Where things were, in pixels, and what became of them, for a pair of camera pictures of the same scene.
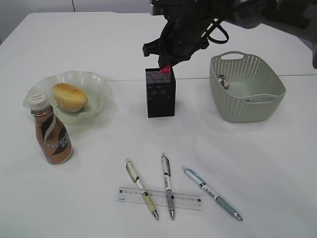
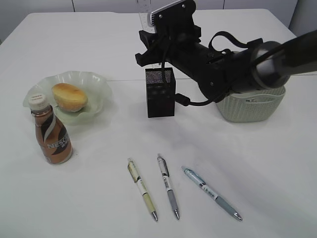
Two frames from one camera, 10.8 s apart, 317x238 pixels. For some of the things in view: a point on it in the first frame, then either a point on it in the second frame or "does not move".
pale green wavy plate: [97, 88] does not move
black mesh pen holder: [160, 92] does not move
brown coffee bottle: [53, 135] does not move
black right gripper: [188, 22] -> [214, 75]
